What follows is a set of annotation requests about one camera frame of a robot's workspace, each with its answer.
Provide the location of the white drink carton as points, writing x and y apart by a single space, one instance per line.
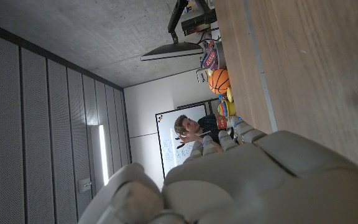
202 75

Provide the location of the red soup can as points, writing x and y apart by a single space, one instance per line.
222 122

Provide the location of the whiteboard with black frame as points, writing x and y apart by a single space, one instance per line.
166 146

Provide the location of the colourful stacked cups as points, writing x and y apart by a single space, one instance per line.
227 109

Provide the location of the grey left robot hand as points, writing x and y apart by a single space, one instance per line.
247 174

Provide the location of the red snack bag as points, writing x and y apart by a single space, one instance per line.
210 59

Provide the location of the vertical wall light strip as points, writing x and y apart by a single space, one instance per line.
103 155

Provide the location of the person in dark polo shirt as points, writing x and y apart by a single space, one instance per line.
208 124

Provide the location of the orange basketball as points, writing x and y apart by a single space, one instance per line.
218 81

